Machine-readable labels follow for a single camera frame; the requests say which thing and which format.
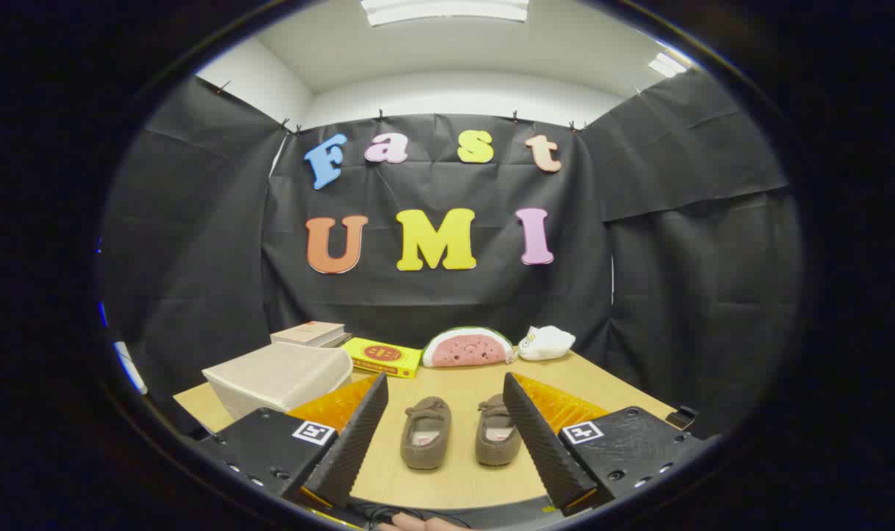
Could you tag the black table clamp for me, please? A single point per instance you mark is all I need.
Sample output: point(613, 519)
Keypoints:
point(683, 417)

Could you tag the beige book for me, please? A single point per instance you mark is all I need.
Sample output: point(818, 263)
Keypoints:
point(307, 332)

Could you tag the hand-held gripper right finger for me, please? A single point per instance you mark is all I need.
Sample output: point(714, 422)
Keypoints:
point(547, 450)

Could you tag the yellow book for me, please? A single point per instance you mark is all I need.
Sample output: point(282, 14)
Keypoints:
point(381, 354)

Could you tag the watermelon slice plush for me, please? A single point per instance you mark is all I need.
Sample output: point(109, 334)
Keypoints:
point(465, 348)

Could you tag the cream fabric storage box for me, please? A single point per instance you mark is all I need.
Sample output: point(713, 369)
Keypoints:
point(277, 376)

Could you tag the grey book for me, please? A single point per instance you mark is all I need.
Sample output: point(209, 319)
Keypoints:
point(340, 340)

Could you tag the brown fuzzy shoe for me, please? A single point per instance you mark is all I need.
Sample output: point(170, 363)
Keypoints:
point(491, 417)
point(426, 417)

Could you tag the white plush toy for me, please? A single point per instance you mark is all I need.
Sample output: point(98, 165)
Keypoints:
point(547, 343)

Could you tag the small ceiling light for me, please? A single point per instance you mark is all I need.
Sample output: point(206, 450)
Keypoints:
point(667, 65)

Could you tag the long ceiling light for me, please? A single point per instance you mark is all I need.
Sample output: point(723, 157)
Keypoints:
point(447, 10)

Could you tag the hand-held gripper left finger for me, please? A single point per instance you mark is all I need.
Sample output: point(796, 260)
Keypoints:
point(355, 450)

